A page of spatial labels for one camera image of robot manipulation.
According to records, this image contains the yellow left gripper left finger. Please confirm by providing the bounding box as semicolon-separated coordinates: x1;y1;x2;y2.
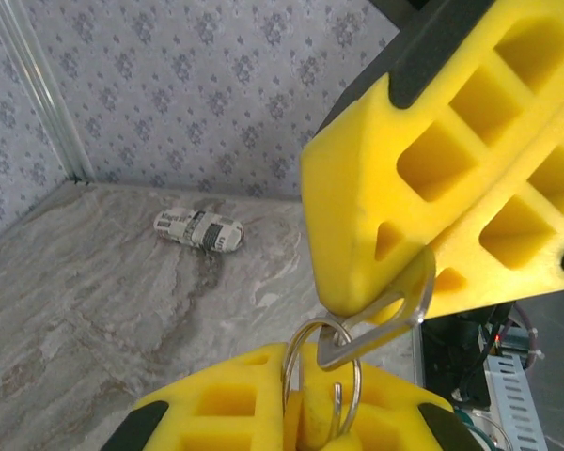
101;342;293;451

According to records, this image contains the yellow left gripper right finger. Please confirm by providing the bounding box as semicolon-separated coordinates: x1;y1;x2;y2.
300;351;486;451

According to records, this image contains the silver key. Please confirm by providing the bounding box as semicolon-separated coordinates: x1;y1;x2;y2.
316;246;437;373

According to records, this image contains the yellow key tag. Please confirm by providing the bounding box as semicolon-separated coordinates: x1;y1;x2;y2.
284;389;363;451

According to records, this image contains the right electronics board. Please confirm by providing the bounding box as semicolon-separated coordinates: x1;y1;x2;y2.
493;327;546;364

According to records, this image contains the newspaper print toy car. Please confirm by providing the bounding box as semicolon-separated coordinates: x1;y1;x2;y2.
152;208;244;256

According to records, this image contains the grey slotted cable duct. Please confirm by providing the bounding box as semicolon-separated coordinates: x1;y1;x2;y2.
482;351;550;451

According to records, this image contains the aluminium frame post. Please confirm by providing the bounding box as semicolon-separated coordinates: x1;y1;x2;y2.
0;0;98;185

